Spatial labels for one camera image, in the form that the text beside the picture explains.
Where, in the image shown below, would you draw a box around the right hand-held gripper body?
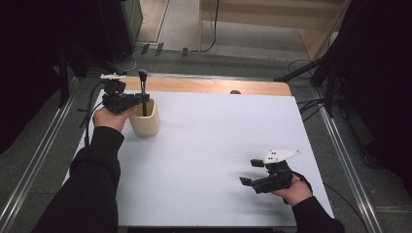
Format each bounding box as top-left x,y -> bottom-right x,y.
252,149 -> 301,194

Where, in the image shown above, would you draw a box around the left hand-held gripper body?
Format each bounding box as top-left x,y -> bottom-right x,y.
100,73 -> 137,115

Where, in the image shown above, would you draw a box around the black makeup brush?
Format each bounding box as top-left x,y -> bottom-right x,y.
138,69 -> 150,117

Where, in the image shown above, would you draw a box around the beige square cup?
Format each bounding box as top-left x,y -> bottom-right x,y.
128,98 -> 160,137

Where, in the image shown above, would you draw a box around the person's left hand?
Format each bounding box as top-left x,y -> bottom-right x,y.
92,105 -> 137,133

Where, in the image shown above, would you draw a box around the person's right hand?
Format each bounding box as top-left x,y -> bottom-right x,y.
271,174 -> 314,207

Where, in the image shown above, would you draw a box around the white board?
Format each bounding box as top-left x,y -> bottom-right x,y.
62,89 -> 335,228

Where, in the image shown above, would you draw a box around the wooden table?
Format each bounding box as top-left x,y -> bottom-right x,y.
120,76 -> 292,97

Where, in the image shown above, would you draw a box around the black metal stand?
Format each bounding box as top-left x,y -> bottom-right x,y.
273,57 -> 338,118
57,48 -> 71,109

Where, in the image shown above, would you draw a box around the black cabinet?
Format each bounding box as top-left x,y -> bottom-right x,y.
96,0 -> 144,63

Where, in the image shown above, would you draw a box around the dark curtain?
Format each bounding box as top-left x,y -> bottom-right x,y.
0,0 -> 105,154
329,0 -> 412,195

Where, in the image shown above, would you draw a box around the light wooden furniture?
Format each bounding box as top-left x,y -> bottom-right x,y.
197,0 -> 352,61

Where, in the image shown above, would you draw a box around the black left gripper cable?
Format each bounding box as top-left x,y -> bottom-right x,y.
79,81 -> 109,148

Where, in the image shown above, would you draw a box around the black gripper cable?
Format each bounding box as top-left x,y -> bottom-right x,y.
79,81 -> 109,148
292,171 -> 365,226

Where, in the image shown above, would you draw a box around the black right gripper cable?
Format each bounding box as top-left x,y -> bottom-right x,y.
292,171 -> 365,226

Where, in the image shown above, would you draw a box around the white floor cable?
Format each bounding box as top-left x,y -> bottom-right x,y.
113,48 -> 144,73

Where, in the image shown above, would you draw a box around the metal floor rail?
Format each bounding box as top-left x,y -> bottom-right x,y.
319,106 -> 386,233
0,93 -> 76,229

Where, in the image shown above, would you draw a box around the black floor cables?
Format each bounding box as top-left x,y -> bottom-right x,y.
296,98 -> 326,123

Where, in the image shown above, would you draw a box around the black hanging cable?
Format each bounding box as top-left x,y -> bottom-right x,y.
199,0 -> 221,53

